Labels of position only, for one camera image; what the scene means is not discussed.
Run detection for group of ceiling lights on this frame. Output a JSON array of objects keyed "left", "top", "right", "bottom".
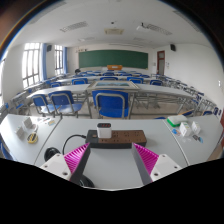
[{"left": 59, "top": 20, "right": 174, "bottom": 43}]

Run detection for green chalkboard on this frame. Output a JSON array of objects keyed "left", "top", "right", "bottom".
[{"left": 78, "top": 49, "right": 149, "bottom": 70}]

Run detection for yellow tape roll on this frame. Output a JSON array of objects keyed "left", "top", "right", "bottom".
[{"left": 26, "top": 132, "right": 39, "bottom": 145}]

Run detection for blue curtain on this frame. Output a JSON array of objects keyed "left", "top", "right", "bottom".
[
  {"left": 40, "top": 43, "right": 48, "bottom": 81},
  {"left": 62, "top": 46, "right": 69, "bottom": 74}
]

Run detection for ceiling air conditioner vent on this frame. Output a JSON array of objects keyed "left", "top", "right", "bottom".
[{"left": 104, "top": 27, "right": 125, "bottom": 36}]

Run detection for dark printed card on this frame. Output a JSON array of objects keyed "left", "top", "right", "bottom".
[{"left": 192, "top": 134, "right": 204, "bottom": 144}]

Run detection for white charger block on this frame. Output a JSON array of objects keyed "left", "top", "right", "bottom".
[{"left": 96, "top": 122, "right": 113, "bottom": 140}]

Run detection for large bright window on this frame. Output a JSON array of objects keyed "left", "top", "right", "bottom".
[{"left": 21, "top": 42, "right": 42, "bottom": 89}]

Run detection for narrow bright window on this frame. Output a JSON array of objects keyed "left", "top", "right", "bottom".
[{"left": 54, "top": 44, "right": 64, "bottom": 76}]

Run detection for white ceiling projector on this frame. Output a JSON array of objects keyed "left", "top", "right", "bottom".
[{"left": 135, "top": 22, "right": 149, "bottom": 33}]

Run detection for orange wooden lectern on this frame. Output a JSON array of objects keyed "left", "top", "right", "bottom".
[{"left": 106, "top": 64, "right": 124, "bottom": 71}]

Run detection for small white box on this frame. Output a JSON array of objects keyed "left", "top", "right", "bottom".
[
  {"left": 191, "top": 120, "right": 202, "bottom": 135},
  {"left": 179, "top": 121, "right": 193, "bottom": 138}
]

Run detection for small red-brown door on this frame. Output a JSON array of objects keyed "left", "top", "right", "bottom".
[{"left": 156, "top": 50, "right": 166, "bottom": 77}]

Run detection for rows of grey desks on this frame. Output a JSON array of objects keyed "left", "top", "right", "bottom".
[{"left": 9, "top": 71, "right": 218, "bottom": 118}]

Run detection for group of blue chairs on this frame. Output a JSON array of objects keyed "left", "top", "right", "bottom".
[{"left": 0, "top": 68, "right": 223, "bottom": 120}]

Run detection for green and white pack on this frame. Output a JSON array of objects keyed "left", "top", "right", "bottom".
[{"left": 166, "top": 114, "right": 189, "bottom": 128}]

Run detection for black brown power strip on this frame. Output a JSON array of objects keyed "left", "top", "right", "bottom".
[{"left": 85, "top": 129, "right": 148, "bottom": 150}]

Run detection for framed panel on desk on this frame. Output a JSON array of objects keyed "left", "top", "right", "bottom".
[{"left": 87, "top": 80, "right": 140, "bottom": 93}]

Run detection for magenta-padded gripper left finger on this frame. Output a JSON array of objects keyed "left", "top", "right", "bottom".
[{"left": 39, "top": 142, "right": 92, "bottom": 186}]

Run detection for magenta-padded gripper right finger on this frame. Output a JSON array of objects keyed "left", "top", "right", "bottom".
[{"left": 130, "top": 142, "right": 184, "bottom": 186}]

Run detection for black power strip cable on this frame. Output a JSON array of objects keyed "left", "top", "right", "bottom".
[{"left": 43, "top": 133, "right": 96, "bottom": 189}]

